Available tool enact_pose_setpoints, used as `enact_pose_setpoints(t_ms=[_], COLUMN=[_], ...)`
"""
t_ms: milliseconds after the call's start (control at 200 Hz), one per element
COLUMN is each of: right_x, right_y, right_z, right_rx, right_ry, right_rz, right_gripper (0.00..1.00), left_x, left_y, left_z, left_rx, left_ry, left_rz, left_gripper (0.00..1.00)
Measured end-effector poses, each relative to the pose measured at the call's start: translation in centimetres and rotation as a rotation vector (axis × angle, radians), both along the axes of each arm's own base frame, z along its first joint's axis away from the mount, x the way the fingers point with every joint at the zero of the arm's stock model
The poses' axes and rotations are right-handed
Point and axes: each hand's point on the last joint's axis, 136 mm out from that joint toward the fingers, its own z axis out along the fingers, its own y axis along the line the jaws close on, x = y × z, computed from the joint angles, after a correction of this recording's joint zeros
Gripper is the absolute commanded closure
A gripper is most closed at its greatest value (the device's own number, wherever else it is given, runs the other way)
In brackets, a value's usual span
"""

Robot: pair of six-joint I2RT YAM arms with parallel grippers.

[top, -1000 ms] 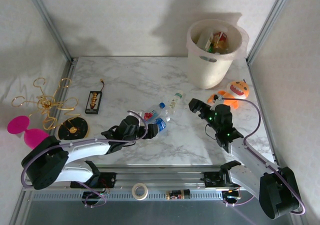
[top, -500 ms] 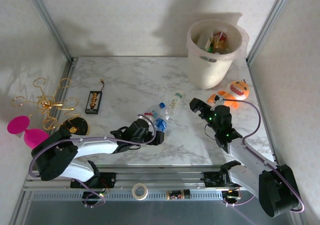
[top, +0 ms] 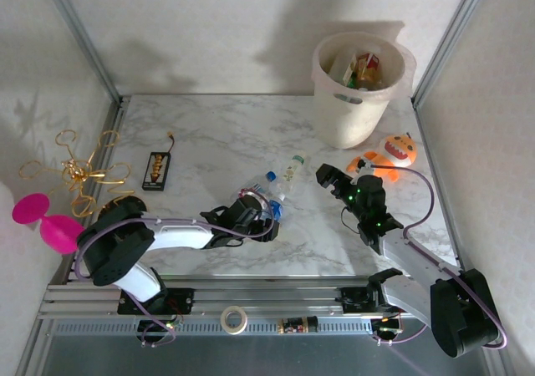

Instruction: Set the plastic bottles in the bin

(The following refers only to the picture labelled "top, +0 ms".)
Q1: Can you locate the gold rimmed dark disc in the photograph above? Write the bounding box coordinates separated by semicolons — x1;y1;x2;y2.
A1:
99;195;148;221

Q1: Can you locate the beige plastic bin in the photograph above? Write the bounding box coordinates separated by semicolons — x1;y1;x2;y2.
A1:
311;31;418;150

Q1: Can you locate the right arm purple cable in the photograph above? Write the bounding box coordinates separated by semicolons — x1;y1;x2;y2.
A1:
369;165;509;348

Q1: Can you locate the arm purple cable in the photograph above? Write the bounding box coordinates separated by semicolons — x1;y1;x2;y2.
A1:
369;165;509;348
74;188;277;348

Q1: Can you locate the black case with gold cones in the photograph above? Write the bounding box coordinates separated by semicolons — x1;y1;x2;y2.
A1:
141;150;172;192

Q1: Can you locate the perforated metal cable tray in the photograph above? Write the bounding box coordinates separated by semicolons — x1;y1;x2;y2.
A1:
52;318;482;338

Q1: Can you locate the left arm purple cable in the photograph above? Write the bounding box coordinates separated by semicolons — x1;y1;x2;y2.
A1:
74;188;277;348

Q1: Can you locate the clear Fiji bottle blue cap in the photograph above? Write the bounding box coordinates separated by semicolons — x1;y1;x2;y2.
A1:
238;170;280;204

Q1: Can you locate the white tape roll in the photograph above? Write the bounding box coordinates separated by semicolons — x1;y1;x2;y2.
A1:
220;305;249;335

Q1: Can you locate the clear bottle with blue label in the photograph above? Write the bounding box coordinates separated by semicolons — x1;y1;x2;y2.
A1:
265;190;292;226

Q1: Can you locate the gold wire ornament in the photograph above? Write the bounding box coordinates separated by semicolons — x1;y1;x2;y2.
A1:
19;129;137;221

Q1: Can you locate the orange plush toy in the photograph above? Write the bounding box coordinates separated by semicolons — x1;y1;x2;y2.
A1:
345;131;419;183

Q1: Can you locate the black controller box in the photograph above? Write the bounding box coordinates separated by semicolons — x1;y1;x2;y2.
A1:
136;319;179;340
370;317;403;340

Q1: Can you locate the brown coffee drink bottle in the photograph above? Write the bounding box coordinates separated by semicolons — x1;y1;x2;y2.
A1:
358;71;385;91

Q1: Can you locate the clear bottle white green label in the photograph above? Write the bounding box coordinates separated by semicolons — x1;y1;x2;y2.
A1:
275;154;308;204

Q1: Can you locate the pink plastic goblet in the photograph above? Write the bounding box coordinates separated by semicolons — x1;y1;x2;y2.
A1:
11;192;84;257

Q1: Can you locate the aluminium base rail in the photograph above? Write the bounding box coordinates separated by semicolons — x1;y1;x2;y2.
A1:
36;269;497;323

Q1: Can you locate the aluminium frame post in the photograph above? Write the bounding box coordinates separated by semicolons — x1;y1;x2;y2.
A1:
410;0;493;105
39;0;125;105

